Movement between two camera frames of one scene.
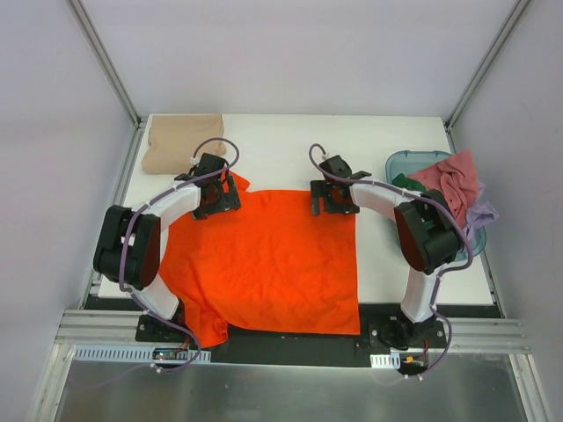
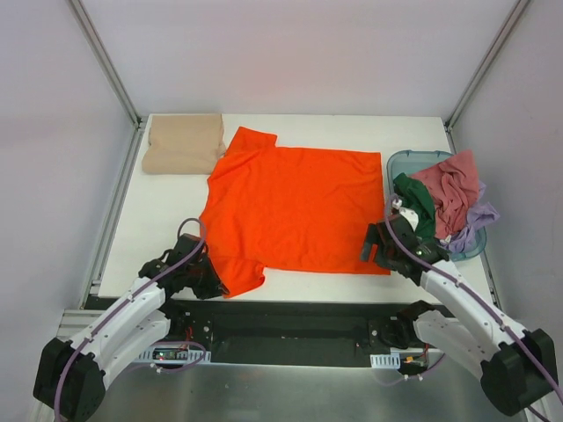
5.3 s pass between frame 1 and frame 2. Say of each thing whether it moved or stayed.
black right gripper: moved
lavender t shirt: stayed
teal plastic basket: stayed
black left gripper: moved
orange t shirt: moved
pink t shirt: stayed
